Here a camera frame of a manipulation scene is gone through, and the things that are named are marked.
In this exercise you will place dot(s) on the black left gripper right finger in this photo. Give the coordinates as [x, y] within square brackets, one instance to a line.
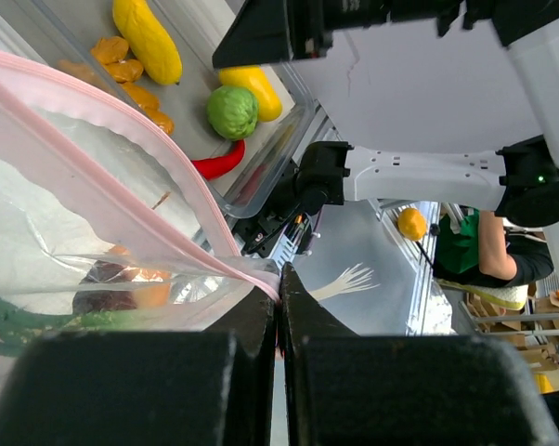
[343, 388]

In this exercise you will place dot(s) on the clear pink zip top bag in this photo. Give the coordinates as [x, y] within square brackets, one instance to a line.
[84, 177]

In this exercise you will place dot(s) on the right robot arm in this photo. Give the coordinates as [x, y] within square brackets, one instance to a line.
[519, 182]

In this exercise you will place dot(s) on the orange ball on stand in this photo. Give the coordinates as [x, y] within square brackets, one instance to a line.
[412, 224]

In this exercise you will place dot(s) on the orange toy croissant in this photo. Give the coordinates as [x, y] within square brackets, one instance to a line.
[111, 54]

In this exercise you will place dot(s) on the clear plastic food bin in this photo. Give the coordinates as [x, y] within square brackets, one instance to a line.
[55, 30]

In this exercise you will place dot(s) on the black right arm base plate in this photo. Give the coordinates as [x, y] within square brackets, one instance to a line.
[260, 233]

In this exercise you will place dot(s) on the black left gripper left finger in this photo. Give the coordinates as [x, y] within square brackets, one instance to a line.
[212, 387]

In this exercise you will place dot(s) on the red toy chili pepper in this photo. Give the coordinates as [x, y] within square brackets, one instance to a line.
[213, 168]

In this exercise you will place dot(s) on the yellow toy mango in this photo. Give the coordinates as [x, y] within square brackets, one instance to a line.
[255, 80]

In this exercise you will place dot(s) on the yellow toy corn cob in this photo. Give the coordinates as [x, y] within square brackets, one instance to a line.
[148, 40]

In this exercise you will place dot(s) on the person in green apron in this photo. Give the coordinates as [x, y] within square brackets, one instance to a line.
[484, 253]

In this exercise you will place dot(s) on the green toy custard apple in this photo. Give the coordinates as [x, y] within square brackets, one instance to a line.
[232, 112]

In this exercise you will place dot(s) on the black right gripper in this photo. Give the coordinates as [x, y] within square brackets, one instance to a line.
[274, 31]

